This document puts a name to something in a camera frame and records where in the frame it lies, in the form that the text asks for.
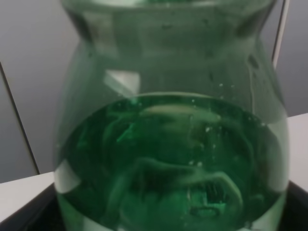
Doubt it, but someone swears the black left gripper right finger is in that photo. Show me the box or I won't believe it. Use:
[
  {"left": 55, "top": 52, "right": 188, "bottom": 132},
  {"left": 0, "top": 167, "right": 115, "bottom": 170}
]
[{"left": 281, "top": 181, "right": 308, "bottom": 231}]

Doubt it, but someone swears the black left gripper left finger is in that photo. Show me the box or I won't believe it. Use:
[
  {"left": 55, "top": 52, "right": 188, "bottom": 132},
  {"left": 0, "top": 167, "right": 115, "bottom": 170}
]
[{"left": 0, "top": 185, "right": 60, "bottom": 231}]

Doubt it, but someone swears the green transparent water bottle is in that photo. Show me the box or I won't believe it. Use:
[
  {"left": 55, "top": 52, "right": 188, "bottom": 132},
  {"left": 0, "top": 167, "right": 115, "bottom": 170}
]
[{"left": 54, "top": 0, "right": 289, "bottom": 231}]

